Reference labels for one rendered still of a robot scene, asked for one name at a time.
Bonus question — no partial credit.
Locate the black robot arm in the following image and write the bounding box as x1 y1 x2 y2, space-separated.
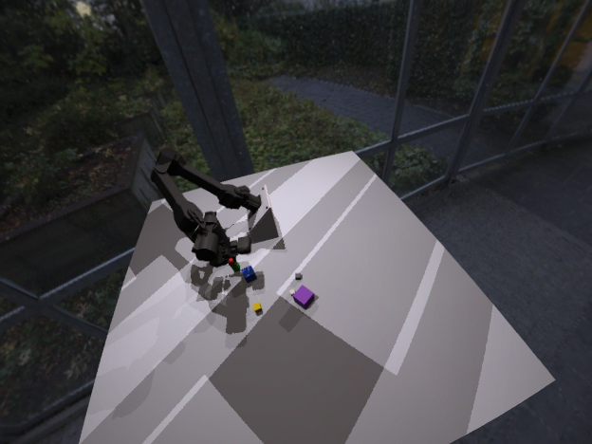
151 147 262 268

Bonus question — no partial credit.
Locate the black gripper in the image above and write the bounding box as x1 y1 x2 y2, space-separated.
219 229 251 262

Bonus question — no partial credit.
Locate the purple cube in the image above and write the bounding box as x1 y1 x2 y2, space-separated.
292 286 315 309

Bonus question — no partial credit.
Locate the blue block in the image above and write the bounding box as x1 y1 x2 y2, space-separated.
241 265 257 283

